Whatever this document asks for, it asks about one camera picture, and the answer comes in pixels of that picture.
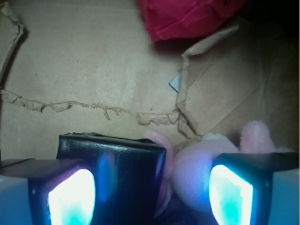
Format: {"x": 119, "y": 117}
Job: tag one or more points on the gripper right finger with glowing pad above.
{"x": 255, "y": 189}

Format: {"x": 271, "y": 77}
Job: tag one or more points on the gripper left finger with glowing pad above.
{"x": 46, "y": 192}

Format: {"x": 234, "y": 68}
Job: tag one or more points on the small black box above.
{"x": 128, "y": 175}

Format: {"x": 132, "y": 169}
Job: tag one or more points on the pink plush toy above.
{"x": 187, "y": 172}

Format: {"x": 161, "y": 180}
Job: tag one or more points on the brown paper bag tray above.
{"x": 90, "y": 66}

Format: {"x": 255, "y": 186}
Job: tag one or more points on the red crumpled paper ball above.
{"x": 168, "y": 19}

